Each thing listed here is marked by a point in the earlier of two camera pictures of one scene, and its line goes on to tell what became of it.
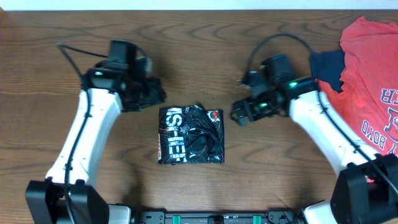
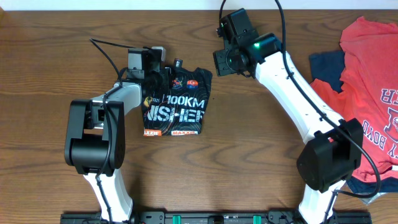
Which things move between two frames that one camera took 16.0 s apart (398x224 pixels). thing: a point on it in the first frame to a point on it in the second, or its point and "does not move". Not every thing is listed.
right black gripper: x=255 y=114 to x=222 y=66
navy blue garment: x=326 y=66 does not move
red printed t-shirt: x=369 y=102 does not move
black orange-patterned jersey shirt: x=191 y=134 to x=180 y=108
